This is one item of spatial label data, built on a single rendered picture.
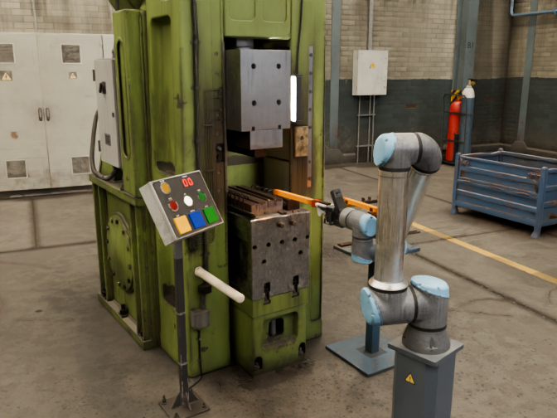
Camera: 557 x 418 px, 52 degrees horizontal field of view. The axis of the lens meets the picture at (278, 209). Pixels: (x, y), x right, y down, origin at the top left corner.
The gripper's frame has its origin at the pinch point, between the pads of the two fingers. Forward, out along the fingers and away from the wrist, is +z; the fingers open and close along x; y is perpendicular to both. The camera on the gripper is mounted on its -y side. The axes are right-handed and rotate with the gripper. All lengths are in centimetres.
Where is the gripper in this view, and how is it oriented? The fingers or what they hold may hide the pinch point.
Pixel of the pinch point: (318, 202)
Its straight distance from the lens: 268.4
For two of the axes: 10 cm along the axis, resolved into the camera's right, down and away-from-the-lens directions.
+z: -5.5, -2.3, 8.0
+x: 8.3, -1.2, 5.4
